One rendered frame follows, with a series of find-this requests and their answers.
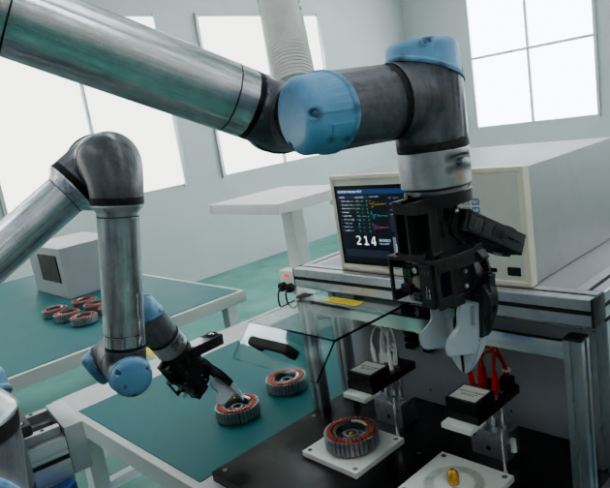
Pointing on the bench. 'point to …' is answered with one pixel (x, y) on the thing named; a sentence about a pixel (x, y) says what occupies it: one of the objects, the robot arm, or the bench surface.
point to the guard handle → (273, 347)
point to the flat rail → (553, 347)
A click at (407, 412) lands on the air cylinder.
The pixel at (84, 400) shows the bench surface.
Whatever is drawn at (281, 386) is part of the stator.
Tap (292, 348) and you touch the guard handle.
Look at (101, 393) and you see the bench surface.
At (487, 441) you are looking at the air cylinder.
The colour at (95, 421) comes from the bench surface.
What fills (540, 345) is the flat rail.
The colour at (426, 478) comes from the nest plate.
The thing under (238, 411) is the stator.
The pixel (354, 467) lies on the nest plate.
